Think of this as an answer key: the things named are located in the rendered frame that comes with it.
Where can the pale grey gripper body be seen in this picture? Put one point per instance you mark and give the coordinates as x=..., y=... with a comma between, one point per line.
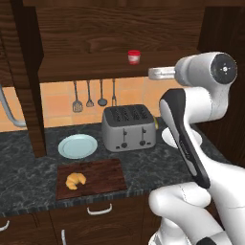
x=161, y=73

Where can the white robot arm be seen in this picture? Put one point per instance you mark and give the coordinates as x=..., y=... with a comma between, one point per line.
x=220, y=95

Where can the red lidded jam jar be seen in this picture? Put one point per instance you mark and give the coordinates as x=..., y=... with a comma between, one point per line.
x=134, y=57

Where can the dark wooden cutting board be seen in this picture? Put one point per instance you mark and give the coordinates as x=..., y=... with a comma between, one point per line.
x=99, y=177

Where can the golden croissant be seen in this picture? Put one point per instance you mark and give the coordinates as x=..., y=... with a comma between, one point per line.
x=75, y=181

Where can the yellow item behind toaster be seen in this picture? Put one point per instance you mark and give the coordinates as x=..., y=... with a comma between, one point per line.
x=156, y=123

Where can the grey serving fork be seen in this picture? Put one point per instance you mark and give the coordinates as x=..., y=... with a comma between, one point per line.
x=114, y=95

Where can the white bowl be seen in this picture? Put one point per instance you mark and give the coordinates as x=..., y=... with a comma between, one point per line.
x=170, y=136

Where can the grey ladle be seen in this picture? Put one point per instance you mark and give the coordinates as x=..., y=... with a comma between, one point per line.
x=102, y=100

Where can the silver four-slot toaster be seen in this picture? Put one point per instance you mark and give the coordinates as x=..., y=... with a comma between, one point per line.
x=129, y=130

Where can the small grey slotted spatula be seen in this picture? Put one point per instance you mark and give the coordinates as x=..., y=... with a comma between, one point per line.
x=89, y=101

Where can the wide open dark cupboard door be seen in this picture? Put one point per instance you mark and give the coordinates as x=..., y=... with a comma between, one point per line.
x=236, y=38

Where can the light blue plate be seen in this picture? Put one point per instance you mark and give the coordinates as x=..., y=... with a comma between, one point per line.
x=77, y=146

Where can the narrow open dark cupboard door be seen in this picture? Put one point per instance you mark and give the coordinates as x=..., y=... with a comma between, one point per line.
x=30, y=83

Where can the dark wooden drawer front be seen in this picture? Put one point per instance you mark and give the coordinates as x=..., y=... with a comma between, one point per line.
x=95, y=207
x=19, y=228

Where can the grey curved sink tap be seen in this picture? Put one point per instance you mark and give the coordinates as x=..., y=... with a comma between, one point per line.
x=9, y=111

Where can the dark wooden base cupboard door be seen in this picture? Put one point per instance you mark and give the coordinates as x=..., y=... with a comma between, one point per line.
x=102, y=233

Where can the dark wooden wall cupboard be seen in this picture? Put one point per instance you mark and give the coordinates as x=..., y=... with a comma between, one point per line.
x=115, y=35

